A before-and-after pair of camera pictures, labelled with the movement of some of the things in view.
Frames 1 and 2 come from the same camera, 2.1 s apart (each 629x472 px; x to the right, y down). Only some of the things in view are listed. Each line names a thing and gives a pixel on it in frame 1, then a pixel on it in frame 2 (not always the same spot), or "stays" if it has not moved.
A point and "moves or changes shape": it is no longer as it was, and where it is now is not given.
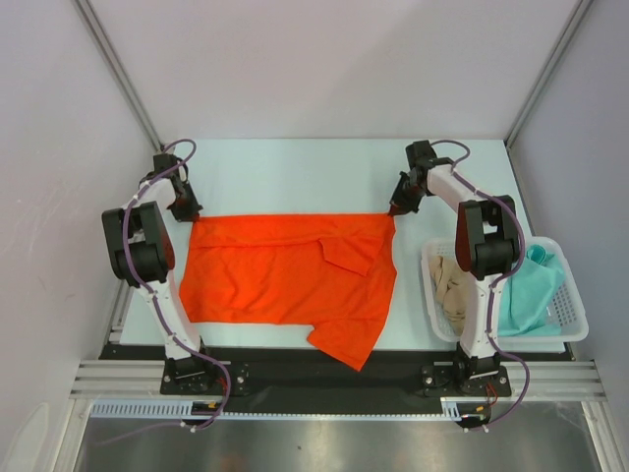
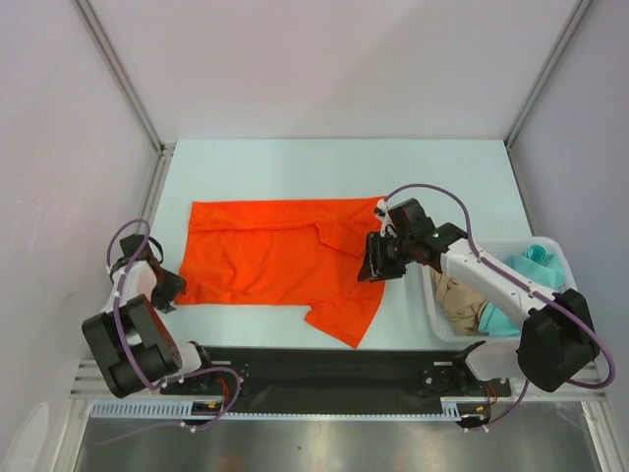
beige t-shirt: (451, 282) stays
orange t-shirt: (338, 272) moves or changes shape
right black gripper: (400, 205) to (383, 267)
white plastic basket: (569, 312) stays
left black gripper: (192, 212) to (175, 285)
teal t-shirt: (524, 301) stays
